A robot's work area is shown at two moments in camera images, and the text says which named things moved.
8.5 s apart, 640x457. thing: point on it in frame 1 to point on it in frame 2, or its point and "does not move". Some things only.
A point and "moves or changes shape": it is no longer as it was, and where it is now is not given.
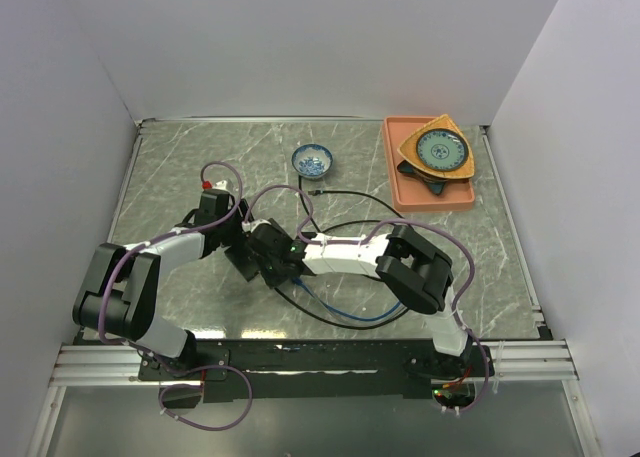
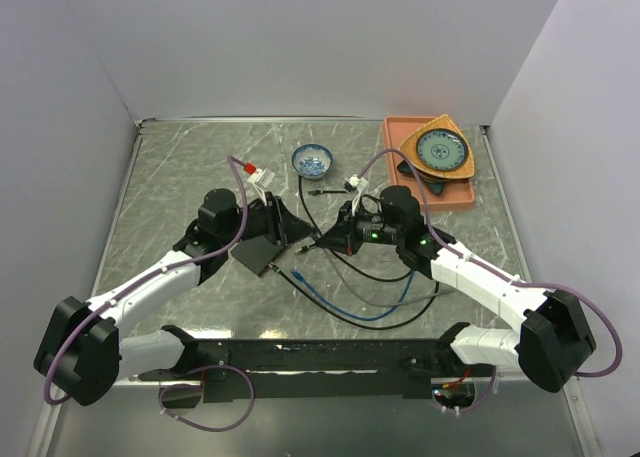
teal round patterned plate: x=442 y=150 does not move
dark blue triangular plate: x=434 y=182 does not move
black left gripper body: x=231 y=227 to x=268 y=220
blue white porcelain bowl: x=312 y=161 does not move
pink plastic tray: x=408 y=192 does not move
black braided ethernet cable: x=325 y=228 moves or changes shape
